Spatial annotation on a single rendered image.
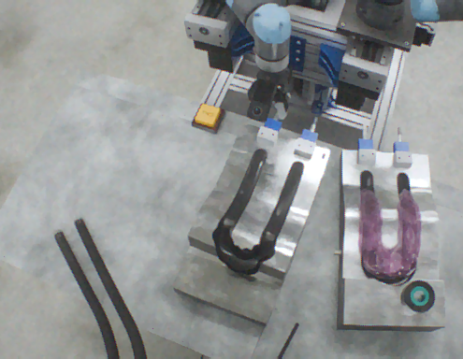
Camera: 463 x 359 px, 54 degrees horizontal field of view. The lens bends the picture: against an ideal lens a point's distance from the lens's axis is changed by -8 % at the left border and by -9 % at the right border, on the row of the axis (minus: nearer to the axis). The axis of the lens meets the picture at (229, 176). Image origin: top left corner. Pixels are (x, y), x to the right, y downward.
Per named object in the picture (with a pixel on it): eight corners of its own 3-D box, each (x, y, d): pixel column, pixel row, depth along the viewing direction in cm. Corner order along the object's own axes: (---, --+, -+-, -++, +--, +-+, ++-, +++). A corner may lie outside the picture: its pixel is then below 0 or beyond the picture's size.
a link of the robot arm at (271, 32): (277, -6, 96) (299, 20, 92) (276, 28, 106) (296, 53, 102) (243, 7, 95) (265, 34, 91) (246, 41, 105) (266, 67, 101)
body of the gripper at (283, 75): (292, 79, 119) (295, 50, 108) (281, 107, 116) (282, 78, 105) (264, 71, 121) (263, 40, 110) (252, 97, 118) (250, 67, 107)
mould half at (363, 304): (340, 158, 141) (344, 140, 131) (422, 163, 139) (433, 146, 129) (337, 329, 121) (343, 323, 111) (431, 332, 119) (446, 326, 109)
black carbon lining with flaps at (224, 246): (255, 150, 137) (254, 133, 128) (310, 167, 133) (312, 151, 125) (206, 263, 124) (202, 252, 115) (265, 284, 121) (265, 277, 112)
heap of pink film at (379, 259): (354, 187, 131) (359, 175, 124) (415, 190, 129) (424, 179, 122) (354, 280, 120) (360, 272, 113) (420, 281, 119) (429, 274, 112)
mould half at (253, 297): (244, 136, 146) (242, 113, 134) (326, 165, 141) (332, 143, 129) (175, 291, 128) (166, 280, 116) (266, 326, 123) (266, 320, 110)
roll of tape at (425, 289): (395, 305, 112) (398, 303, 109) (408, 277, 114) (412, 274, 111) (423, 320, 110) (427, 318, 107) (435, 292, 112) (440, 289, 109)
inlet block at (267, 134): (272, 108, 142) (272, 99, 138) (288, 114, 141) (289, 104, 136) (256, 146, 138) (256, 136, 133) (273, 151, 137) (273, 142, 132)
